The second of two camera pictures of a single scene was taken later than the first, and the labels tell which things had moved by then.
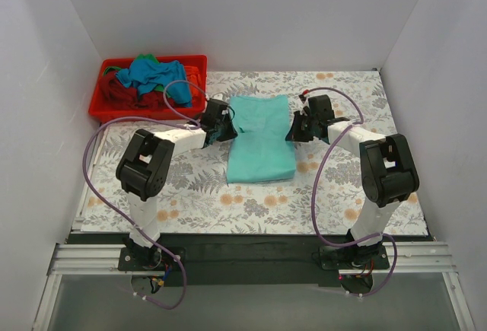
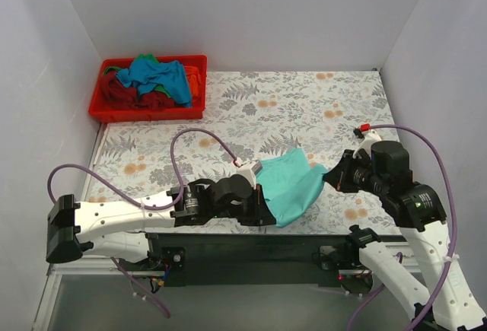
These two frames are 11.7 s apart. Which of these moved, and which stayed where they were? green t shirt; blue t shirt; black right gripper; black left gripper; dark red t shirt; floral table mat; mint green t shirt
Moved: black left gripper; mint green t shirt; black right gripper
Stayed: dark red t shirt; blue t shirt; green t shirt; floral table mat
